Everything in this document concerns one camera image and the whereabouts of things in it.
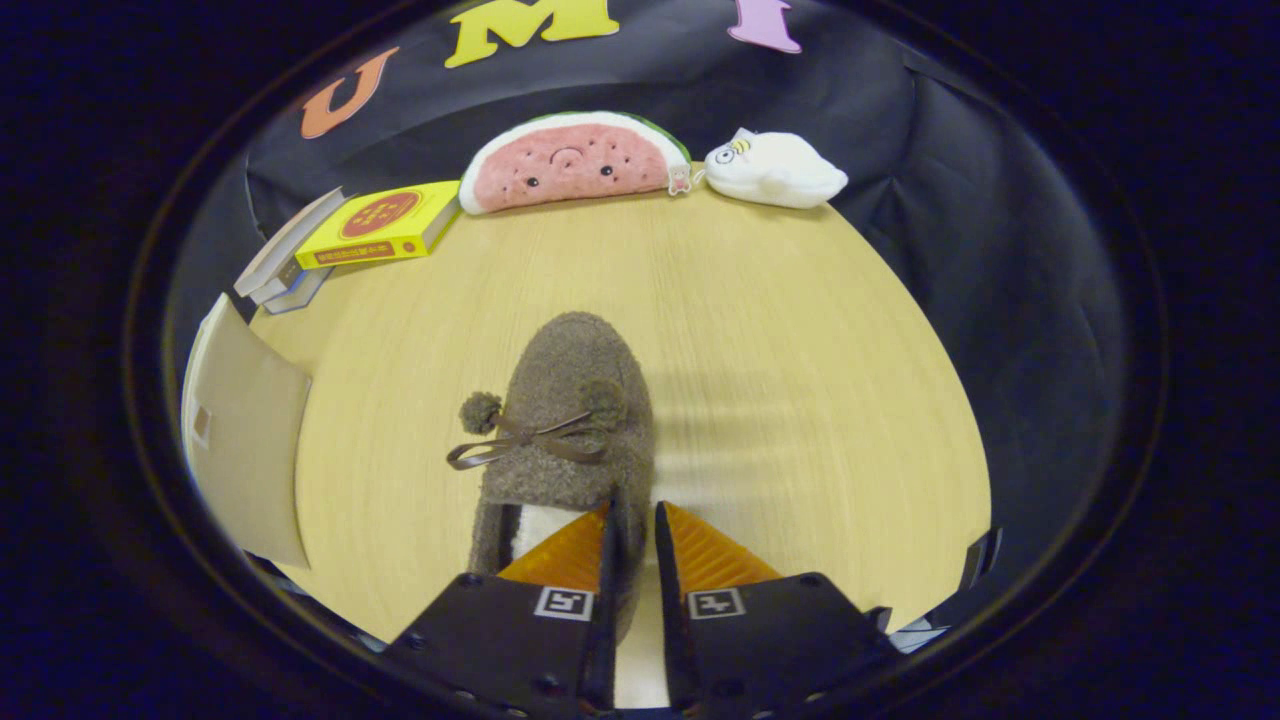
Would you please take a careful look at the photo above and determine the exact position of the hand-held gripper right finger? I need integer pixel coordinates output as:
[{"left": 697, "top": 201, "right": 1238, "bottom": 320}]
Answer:
[{"left": 655, "top": 500, "right": 906, "bottom": 716}]

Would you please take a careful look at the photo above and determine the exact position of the small black table clamp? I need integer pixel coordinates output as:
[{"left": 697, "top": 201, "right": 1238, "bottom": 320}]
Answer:
[{"left": 958, "top": 527, "right": 1004, "bottom": 593}]

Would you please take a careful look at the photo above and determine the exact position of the watermelon plush toy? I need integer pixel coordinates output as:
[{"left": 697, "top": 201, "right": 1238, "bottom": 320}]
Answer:
[{"left": 458, "top": 110, "right": 693, "bottom": 216}]

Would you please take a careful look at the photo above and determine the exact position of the white plush toy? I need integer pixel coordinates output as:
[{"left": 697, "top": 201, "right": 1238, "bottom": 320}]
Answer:
[{"left": 703, "top": 127, "right": 849, "bottom": 210}]

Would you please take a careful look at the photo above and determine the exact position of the brown fuzzy shoe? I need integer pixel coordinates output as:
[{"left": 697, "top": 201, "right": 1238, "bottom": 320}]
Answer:
[{"left": 445, "top": 311, "right": 673, "bottom": 711}]

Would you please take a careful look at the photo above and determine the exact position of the beige fabric storage box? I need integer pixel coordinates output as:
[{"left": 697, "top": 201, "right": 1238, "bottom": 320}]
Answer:
[{"left": 180, "top": 293, "right": 313, "bottom": 571}]

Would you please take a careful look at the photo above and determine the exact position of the thick cream book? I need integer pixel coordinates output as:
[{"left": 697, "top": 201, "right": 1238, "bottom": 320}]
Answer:
[{"left": 248, "top": 255, "right": 306, "bottom": 306}]

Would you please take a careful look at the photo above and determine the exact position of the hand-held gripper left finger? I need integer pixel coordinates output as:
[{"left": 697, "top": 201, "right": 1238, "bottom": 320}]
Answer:
[{"left": 385, "top": 500, "right": 621, "bottom": 716}]

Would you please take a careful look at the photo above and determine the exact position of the yellow book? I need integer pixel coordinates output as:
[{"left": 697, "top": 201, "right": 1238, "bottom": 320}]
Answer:
[{"left": 295, "top": 180, "right": 463, "bottom": 271}]

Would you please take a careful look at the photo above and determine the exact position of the beige paperback book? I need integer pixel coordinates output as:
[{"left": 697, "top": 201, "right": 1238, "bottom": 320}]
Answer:
[{"left": 233, "top": 186, "right": 346, "bottom": 298}]

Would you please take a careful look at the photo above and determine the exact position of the pale blue book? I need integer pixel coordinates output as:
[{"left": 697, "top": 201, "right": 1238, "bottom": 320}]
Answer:
[{"left": 262, "top": 265, "right": 333, "bottom": 317}]

